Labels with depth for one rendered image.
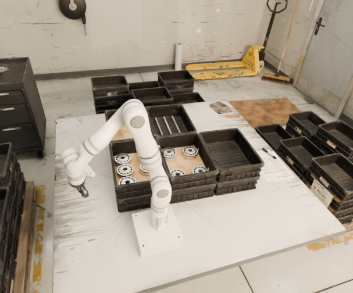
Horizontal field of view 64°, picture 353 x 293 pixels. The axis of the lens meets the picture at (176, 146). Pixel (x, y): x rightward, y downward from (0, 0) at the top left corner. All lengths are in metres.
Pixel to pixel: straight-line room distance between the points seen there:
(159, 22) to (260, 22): 1.89
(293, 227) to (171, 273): 0.76
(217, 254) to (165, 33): 4.03
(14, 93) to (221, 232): 2.14
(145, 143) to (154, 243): 0.59
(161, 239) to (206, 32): 4.24
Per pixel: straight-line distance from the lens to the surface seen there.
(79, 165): 1.14
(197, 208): 1.74
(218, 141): 2.03
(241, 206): 1.81
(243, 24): 5.55
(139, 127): 1.05
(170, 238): 1.52
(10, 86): 2.88
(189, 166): 1.80
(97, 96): 3.30
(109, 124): 1.11
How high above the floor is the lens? 2.03
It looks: 38 degrees down
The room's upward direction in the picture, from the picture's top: 4 degrees clockwise
